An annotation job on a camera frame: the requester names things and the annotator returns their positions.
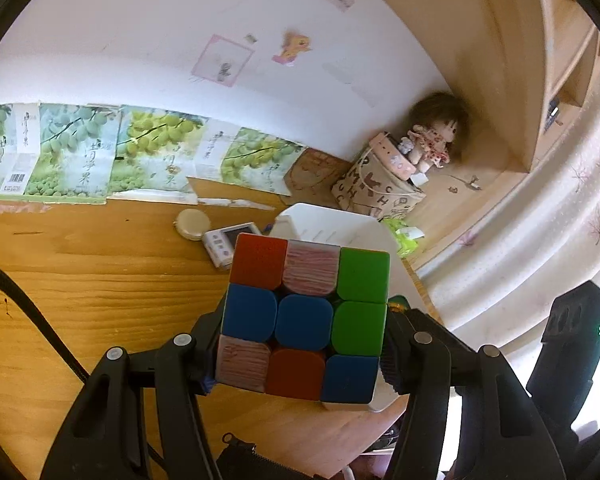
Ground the green tissue pack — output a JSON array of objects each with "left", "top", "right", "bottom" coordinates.
[{"left": 380, "top": 218, "right": 425, "bottom": 259}]

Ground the pink square wall sticker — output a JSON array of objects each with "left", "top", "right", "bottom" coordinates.
[{"left": 192, "top": 35, "right": 254, "bottom": 88}]

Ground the brown-haired rag doll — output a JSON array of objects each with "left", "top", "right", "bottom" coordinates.
[{"left": 398, "top": 91, "right": 469, "bottom": 174}]

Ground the round beige zip case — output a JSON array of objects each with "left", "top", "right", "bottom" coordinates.
[{"left": 174, "top": 208, "right": 211, "bottom": 240}]

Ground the white plastic bin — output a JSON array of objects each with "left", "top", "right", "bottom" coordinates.
[{"left": 271, "top": 204, "right": 431, "bottom": 413}]

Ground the green grape cardboard sheet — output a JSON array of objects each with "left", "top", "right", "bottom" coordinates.
[{"left": 0, "top": 103, "right": 306, "bottom": 204}]

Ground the white handheld game console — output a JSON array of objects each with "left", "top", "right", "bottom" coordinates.
[{"left": 201, "top": 222, "right": 261, "bottom": 269}]

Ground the colourful rubik's cube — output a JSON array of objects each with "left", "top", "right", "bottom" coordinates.
[{"left": 214, "top": 231, "right": 392, "bottom": 406}]

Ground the pink pencil case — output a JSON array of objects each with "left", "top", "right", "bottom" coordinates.
[{"left": 368, "top": 132, "right": 416, "bottom": 181}]

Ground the brown cartoon cardboard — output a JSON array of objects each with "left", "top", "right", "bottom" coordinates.
[{"left": 280, "top": 148, "right": 352, "bottom": 209}]

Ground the dark green jar gold lid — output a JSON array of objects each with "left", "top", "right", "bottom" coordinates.
[{"left": 387, "top": 295, "right": 411, "bottom": 312}]

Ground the black cable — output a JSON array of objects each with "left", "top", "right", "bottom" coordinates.
[{"left": 0, "top": 253, "right": 92, "bottom": 386}]

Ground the yellow cartoon wall hook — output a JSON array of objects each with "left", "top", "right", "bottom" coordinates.
[{"left": 272, "top": 32, "right": 311, "bottom": 66}]

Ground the printed canvas bag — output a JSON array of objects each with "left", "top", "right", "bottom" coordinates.
[{"left": 332, "top": 148, "right": 426, "bottom": 220}]

